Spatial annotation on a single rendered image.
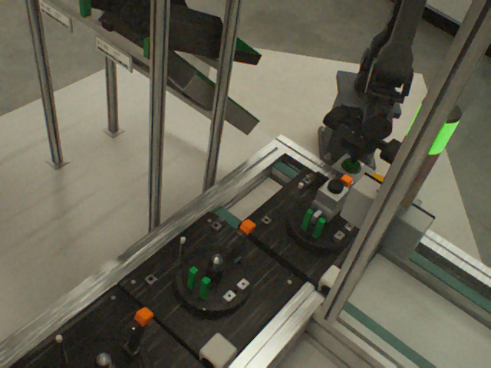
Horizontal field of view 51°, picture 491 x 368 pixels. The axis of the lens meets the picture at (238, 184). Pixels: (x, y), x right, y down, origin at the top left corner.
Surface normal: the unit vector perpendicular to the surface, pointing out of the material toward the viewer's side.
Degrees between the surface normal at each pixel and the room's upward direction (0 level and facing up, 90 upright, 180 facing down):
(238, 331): 0
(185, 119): 0
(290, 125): 0
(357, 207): 90
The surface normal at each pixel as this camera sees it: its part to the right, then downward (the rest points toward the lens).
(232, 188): 0.14, -0.68
